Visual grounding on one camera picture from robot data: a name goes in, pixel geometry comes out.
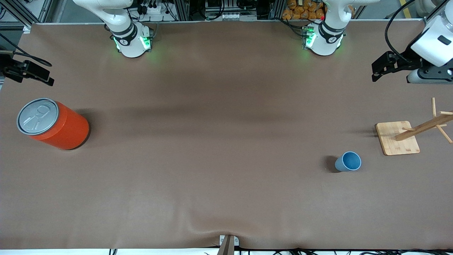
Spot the blue plastic cup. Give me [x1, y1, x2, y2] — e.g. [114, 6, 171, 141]
[334, 151, 362, 173]

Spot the wooden cup rack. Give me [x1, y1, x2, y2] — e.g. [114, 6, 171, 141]
[375, 97, 453, 156]

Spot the orange can with grey lid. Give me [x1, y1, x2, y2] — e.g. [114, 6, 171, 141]
[16, 98, 90, 151]

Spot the orange snack bag pile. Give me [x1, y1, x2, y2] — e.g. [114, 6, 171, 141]
[282, 0, 326, 21]

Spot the white power strip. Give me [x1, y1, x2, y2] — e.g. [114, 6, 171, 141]
[139, 3, 169, 15]

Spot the white connector block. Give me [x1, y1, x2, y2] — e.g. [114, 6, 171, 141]
[219, 12, 258, 21]

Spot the brown table mat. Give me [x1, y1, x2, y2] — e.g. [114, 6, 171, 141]
[0, 19, 453, 250]

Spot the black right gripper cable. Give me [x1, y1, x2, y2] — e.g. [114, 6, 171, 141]
[0, 32, 53, 68]

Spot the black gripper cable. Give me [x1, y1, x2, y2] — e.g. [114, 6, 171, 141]
[384, 0, 422, 63]
[0, 32, 53, 68]

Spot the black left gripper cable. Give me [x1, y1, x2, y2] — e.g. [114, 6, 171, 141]
[384, 0, 422, 63]

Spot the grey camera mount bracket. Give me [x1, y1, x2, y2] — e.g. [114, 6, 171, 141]
[217, 234, 240, 255]

